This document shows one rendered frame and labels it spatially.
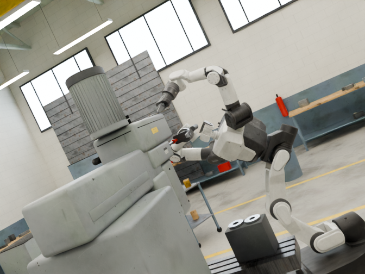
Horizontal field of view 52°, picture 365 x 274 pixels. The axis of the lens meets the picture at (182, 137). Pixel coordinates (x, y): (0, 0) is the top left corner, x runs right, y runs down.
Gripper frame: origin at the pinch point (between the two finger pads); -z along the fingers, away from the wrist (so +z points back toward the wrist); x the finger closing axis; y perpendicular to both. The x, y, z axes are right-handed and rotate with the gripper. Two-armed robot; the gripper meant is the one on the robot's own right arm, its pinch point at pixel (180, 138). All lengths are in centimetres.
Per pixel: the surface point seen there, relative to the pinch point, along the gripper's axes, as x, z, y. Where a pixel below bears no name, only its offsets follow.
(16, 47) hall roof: -542, 661, -373
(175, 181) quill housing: -5.1, -22.9, 19.8
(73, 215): -6, -114, 3
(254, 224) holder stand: 27, -29, 55
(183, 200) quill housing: -5.1, -23.9, 31.3
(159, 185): -3, -49, 15
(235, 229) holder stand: 16, -27, 55
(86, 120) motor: -20, -57, -29
